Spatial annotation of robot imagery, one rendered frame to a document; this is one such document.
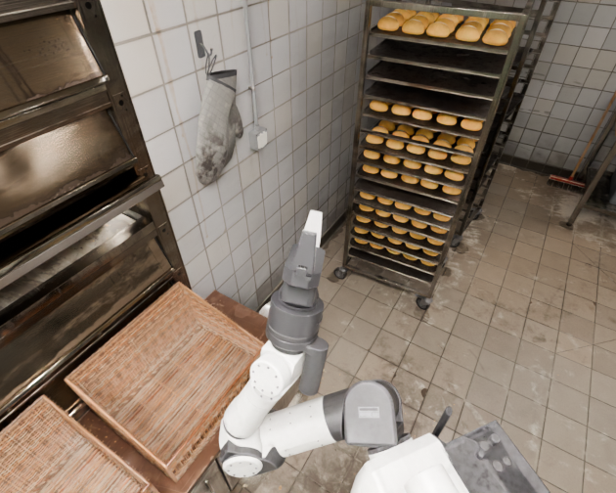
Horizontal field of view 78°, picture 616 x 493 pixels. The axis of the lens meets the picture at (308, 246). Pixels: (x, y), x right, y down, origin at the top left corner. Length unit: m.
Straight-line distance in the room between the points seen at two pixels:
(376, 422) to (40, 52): 1.17
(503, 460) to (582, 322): 2.43
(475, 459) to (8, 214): 1.22
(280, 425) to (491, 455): 0.39
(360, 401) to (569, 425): 2.00
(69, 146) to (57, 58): 0.23
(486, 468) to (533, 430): 1.77
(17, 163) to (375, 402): 1.08
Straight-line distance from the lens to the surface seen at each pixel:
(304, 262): 0.53
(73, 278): 1.48
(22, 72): 1.24
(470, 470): 0.79
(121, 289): 1.62
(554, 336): 3.00
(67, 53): 1.29
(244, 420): 0.79
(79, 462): 1.80
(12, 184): 1.29
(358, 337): 2.55
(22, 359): 1.56
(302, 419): 0.83
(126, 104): 1.40
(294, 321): 0.59
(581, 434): 2.68
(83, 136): 1.36
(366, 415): 0.78
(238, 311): 1.95
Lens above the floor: 2.10
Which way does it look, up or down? 43 degrees down
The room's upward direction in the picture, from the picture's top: straight up
